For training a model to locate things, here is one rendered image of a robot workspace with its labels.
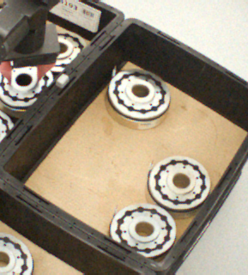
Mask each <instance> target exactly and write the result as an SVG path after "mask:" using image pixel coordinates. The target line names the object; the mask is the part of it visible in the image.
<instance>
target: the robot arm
mask: <svg viewBox="0 0 248 275"><path fill-rule="evenodd" d="M61 1H62V0H4V1H3V5H5V7H3V8H2V9H1V10H0V72H1V75H3V76H4V77H5V78H6V79H7V80H8V84H9V85H11V83H12V80H11V75H12V67H11V61H12V64H13V68H14V69H21V68H24V67H30V66H37V70H36V71H37V78H38V82H39V81H40V80H41V79H42V77H43V75H45V74H46V73H47V72H48V71H49V70H50V69H52V68H54V66H55V65H56V61H57V57H59V53H60V45H59V42H58V35H57V27H56V25H55V24H47V25H46V20H47V11H50V10H51V9H52V8H53V7H55V6H56V5H57V4H58V3H60V2H61Z"/></svg>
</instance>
